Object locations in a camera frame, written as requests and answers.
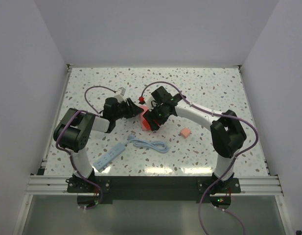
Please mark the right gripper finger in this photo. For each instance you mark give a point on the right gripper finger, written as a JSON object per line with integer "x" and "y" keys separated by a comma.
{"x": 162, "y": 118}
{"x": 152, "y": 119}

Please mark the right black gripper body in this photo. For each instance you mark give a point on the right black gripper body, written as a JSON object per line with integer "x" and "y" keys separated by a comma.
{"x": 157, "y": 109}

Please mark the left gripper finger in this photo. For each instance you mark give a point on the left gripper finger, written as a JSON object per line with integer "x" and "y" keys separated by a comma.
{"x": 130, "y": 115}
{"x": 133, "y": 109}

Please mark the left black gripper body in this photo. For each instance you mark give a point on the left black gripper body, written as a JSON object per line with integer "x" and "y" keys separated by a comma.
{"x": 122, "y": 108}

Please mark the red cube socket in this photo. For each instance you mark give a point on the red cube socket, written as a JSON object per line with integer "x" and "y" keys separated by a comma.
{"x": 144, "y": 124}

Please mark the small pink plug adapter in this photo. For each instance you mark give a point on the small pink plug adapter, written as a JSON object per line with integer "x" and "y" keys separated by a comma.
{"x": 185, "y": 132}

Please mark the light blue power strip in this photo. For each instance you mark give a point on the light blue power strip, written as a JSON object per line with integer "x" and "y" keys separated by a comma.
{"x": 108, "y": 157}

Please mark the pink triangular power socket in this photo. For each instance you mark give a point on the pink triangular power socket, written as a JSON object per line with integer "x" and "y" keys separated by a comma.
{"x": 145, "y": 109}

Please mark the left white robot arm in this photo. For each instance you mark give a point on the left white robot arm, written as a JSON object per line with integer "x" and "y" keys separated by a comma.
{"x": 73, "y": 131}

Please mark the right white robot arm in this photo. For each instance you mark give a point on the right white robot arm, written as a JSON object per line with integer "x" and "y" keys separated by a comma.
{"x": 227, "y": 133}

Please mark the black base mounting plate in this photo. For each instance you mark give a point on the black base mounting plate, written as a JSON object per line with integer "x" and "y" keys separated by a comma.
{"x": 107, "y": 189}

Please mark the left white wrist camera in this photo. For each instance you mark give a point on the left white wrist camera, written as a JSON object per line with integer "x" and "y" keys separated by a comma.
{"x": 119, "y": 94}

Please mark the aluminium frame rail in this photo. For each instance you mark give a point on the aluminium frame rail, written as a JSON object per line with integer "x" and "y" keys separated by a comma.
{"x": 46, "y": 185}

